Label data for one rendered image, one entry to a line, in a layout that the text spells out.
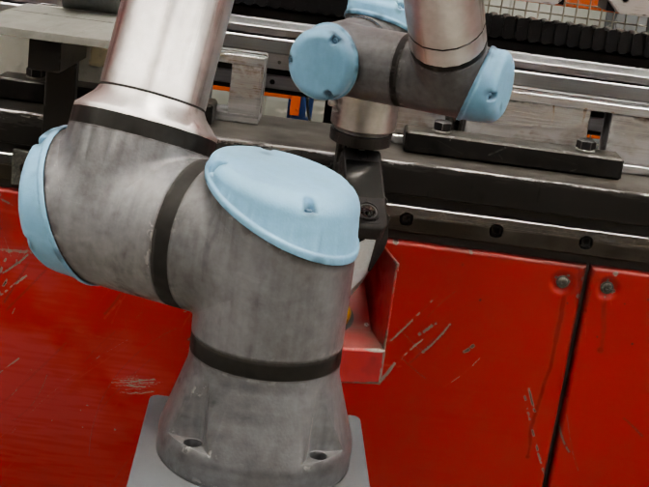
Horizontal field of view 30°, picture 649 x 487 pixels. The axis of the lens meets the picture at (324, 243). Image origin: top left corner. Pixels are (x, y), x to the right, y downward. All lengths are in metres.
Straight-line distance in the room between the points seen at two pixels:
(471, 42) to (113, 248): 0.43
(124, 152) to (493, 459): 0.97
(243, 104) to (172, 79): 0.79
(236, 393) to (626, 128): 0.99
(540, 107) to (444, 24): 0.61
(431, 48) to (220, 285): 0.39
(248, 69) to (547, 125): 0.42
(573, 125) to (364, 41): 0.57
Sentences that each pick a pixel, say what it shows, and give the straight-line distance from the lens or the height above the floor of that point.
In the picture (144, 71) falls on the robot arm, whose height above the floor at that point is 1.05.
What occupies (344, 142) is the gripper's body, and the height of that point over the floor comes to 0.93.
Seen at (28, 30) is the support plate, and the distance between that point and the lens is 1.50.
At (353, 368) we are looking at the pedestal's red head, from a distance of 1.41.
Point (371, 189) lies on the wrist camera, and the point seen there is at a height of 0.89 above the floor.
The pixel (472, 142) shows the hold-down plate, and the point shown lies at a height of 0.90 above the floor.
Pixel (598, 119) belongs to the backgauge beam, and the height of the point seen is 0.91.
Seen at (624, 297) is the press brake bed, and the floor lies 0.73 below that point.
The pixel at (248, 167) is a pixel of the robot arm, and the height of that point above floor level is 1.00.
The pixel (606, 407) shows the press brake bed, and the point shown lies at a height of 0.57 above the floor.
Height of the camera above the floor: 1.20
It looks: 16 degrees down
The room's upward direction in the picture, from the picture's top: 8 degrees clockwise
